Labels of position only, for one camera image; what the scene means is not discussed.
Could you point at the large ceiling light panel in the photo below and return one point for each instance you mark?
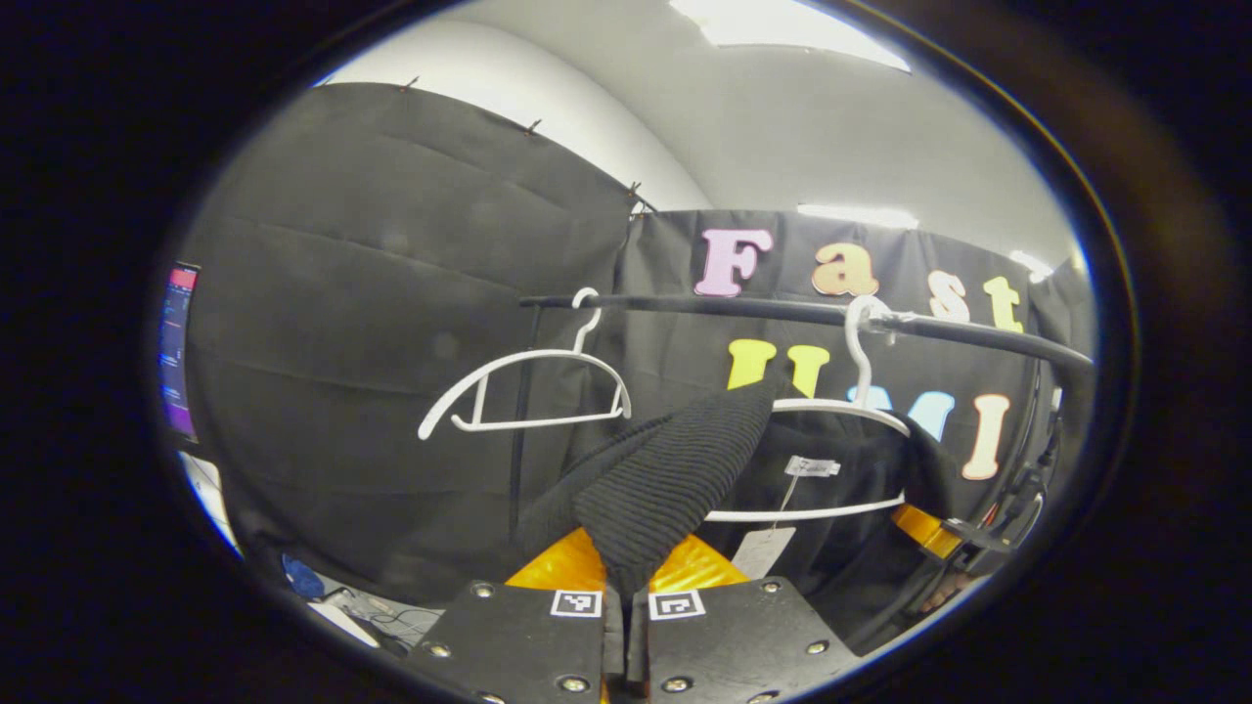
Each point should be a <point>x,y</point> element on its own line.
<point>782,29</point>

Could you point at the black backdrop cloth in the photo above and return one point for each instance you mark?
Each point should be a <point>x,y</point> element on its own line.
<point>372,293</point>

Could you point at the ceiling light strip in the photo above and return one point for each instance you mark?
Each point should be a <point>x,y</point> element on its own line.
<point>1032,266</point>
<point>856,215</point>

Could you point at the white clothes hanger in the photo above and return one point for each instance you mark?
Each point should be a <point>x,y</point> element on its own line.
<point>548,422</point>
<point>861,372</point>

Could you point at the blue object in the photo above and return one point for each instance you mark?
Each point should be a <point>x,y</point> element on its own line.
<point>303,577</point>

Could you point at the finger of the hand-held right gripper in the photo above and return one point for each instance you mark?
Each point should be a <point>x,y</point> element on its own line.
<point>929,531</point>

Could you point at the black knit jacket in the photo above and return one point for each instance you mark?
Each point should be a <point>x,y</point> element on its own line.
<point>675,479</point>

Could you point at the black clothes rack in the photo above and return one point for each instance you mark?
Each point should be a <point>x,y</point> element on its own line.
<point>704,307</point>

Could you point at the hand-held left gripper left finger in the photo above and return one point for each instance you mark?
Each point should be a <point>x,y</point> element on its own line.
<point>518,645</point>

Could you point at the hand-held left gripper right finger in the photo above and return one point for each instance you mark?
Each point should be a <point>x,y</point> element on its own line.
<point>734,645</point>

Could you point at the computer monitor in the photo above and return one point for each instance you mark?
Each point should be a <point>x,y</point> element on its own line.
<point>178,352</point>

